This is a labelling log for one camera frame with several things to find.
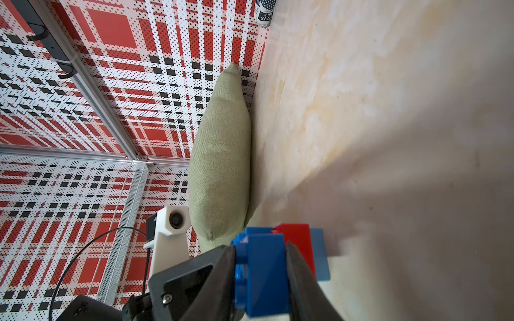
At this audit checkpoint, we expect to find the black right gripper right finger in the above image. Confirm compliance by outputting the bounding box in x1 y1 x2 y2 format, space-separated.
286 242 343 321

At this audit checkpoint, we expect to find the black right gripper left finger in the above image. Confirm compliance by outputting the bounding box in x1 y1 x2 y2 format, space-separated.
181 246 236 320

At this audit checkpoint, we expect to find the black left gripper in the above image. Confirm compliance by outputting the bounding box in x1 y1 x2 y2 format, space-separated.
121 246 225 320

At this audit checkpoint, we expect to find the blue long lego brick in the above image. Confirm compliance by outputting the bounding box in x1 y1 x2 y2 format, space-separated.
310 228 331 282

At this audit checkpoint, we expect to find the blue small lego brick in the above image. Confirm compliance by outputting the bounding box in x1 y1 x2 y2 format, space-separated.
231 227 289 318

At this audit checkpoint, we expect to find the red lego brick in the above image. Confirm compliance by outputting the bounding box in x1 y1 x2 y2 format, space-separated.
271 223 317 277

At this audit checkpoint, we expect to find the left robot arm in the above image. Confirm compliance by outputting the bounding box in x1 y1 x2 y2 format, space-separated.
58 246 236 320

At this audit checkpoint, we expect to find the green cushion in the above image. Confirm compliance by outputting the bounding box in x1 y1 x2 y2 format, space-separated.
188 63 252 253

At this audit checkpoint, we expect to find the flag print rolled pouch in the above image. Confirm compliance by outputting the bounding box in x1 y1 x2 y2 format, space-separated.
254 0 277 28

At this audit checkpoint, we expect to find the white wire basket shelf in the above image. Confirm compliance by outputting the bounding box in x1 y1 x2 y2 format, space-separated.
96 161 149 306

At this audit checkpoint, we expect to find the black hook rail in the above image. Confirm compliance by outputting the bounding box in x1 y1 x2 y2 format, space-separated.
12 0 77 80

